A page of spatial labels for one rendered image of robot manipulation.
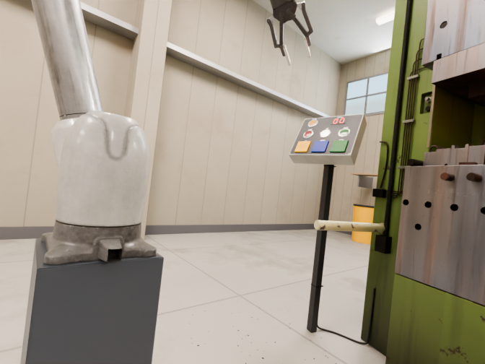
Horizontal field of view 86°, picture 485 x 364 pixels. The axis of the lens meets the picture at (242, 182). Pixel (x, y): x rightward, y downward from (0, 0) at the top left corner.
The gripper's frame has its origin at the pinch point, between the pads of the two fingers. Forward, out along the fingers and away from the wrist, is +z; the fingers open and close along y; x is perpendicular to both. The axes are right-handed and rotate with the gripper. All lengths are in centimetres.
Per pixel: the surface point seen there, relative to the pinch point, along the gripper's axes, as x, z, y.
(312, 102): -410, 213, 51
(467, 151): 14, 51, -49
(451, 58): -17, 29, -53
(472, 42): -16, 24, -59
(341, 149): -7, 52, -6
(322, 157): -7, 55, 3
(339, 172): -356, 366, 30
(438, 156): 10, 54, -41
